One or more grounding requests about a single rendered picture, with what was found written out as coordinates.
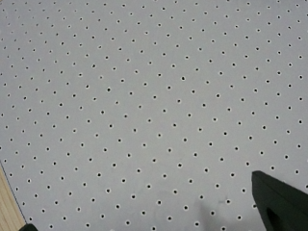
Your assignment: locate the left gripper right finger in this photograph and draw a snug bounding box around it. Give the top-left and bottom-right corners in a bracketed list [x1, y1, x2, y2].
[251, 170, 308, 231]

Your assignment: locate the grey base plate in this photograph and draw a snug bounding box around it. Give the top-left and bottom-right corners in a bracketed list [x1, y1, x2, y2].
[0, 0, 308, 231]

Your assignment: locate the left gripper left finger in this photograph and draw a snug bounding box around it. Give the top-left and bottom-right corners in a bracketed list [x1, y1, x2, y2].
[18, 223, 38, 231]

